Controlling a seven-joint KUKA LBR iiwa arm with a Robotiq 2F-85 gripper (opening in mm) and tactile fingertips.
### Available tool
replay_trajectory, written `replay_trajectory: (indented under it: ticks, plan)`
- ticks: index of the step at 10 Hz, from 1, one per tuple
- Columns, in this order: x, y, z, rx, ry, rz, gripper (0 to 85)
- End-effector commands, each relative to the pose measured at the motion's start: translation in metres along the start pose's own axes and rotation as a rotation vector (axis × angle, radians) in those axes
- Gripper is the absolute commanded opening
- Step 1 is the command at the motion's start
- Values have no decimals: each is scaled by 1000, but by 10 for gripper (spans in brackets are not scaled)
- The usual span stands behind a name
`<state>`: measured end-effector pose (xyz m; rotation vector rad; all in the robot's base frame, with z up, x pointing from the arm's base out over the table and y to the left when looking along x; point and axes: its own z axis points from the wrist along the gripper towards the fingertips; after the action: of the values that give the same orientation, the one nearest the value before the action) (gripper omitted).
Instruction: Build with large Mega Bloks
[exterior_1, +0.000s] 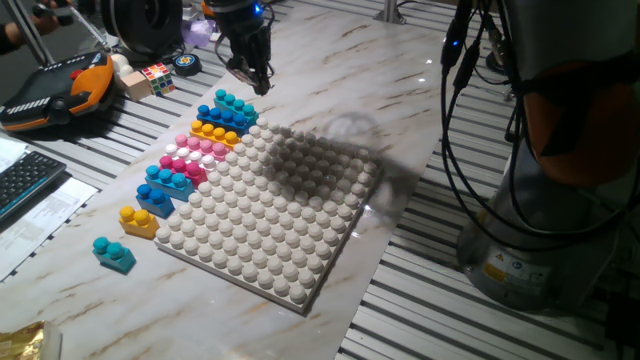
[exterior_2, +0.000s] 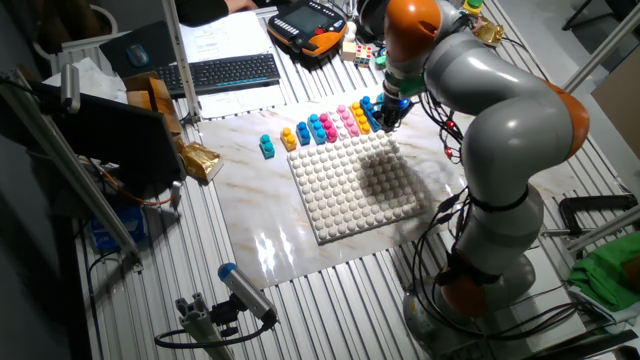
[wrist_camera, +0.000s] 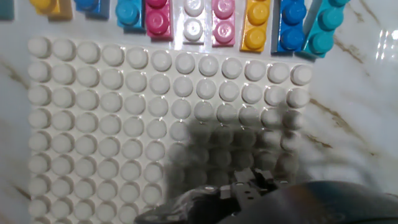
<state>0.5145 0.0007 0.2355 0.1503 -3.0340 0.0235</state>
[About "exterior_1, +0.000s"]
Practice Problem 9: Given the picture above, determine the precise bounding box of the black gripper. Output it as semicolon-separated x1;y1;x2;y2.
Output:
214;0;276;96

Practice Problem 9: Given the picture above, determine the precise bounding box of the teal four-stud block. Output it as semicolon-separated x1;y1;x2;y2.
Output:
213;88;260;126

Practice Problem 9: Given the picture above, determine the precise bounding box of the dark blue four-stud block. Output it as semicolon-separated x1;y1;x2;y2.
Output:
196;103;251;137

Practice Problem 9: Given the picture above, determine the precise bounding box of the yellow four-stud block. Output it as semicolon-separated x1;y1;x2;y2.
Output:
189;119;242;150

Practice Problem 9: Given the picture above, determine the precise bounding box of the black handheld device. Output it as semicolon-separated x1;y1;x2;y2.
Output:
32;2;76;27

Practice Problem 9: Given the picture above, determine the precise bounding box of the person forearm black sleeve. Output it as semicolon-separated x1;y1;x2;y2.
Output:
0;27;19;56

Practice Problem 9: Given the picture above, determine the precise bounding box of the person hand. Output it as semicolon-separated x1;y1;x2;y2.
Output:
4;14;61;44

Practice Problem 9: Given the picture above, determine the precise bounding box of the translucent purple plastic object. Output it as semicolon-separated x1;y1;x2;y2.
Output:
180;18;215;49

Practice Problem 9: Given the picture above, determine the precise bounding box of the round black puck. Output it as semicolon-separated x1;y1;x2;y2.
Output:
172;52;204;77

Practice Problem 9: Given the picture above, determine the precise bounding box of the light pink four-stud block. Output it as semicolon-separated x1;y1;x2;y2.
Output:
174;133;230;162

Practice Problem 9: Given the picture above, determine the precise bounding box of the Rubik's cube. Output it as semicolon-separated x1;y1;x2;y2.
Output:
141;62;177;98

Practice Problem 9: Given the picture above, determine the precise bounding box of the white four-stud block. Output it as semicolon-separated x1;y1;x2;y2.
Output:
164;143;219;171

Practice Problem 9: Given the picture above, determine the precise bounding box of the black filament spool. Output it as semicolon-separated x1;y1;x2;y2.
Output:
99;0;184;57

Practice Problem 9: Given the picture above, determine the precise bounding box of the plain wooden cube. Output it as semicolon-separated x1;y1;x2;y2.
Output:
121;70;154;103

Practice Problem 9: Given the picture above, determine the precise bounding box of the magenta three-stud block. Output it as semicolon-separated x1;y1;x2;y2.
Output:
158;154;209;190

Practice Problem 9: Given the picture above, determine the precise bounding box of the white rounded figurine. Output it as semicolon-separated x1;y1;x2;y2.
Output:
109;53;135;79

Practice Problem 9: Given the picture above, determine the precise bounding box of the light blue three-stud block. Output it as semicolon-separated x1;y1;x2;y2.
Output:
144;164;196;203

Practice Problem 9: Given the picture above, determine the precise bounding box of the thin silver rod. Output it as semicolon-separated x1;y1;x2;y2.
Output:
69;7;115;55

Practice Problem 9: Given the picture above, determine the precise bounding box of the dark blue two-stud block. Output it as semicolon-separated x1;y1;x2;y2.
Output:
135;183;176;220

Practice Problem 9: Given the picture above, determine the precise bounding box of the white studded baseplate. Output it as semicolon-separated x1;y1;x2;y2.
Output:
153;117;385;316

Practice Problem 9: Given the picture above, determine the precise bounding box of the yellow two-stud block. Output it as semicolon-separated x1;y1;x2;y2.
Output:
118;205;161;241

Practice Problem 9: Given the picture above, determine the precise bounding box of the black orange teach pendant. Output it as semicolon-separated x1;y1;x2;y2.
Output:
0;51;117;133

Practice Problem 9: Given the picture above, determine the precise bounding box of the teal two-stud block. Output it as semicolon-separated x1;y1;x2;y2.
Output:
92;236;137;275

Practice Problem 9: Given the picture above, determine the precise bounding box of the black computer keyboard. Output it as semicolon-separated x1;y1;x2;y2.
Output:
0;150;68;221

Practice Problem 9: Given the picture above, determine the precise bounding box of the printed paper sheet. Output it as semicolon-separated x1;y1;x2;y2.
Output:
0;137;29;174
0;177;100;282

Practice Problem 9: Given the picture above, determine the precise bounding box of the marble pattern board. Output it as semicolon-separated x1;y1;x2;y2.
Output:
0;2;451;360

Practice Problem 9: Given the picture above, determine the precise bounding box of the gold foil bag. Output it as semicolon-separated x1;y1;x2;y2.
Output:
0;320;64;360

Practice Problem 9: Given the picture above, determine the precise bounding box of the silver post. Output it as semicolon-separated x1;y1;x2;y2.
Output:
372;0;407;25

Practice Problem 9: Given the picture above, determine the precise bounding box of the aluminium frame strut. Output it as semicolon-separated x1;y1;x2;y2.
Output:
4;0;56;66

